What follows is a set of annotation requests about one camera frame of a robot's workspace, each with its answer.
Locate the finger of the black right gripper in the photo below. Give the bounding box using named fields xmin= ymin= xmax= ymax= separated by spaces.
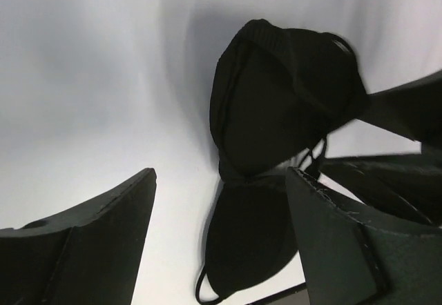
xmin=359 ymin=70 xmax=441 ymax=143
xmin=320 ymin=154 xmax=441 ymax=227

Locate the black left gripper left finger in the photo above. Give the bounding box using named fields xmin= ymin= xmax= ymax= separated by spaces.
xmin=1 ymin=168 xmax=157 ymax=305

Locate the black bra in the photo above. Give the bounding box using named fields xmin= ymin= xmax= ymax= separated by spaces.
xmin=199 ymin=19 xmax=368 ymax=304

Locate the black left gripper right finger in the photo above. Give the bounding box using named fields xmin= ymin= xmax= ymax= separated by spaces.
xmin=286 ymin=168 xmax=441 ymax=305

